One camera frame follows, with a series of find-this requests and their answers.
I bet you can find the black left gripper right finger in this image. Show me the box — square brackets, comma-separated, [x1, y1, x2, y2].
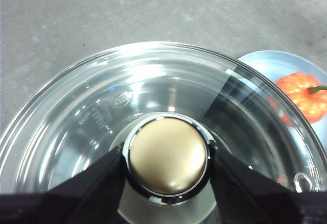
[208, 144, 327, 224]

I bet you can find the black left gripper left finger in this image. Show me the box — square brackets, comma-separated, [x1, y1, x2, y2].
[0, 146, 127, 224]

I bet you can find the glass lid with green knob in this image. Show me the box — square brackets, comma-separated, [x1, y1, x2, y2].
[0, 40, 327, 224]

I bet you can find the orange pumpkin with green stem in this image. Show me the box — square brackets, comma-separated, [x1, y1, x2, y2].
[268, 72, 327, 125]

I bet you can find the blue plate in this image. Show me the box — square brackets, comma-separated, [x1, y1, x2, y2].
[237, 50, 327, 163]

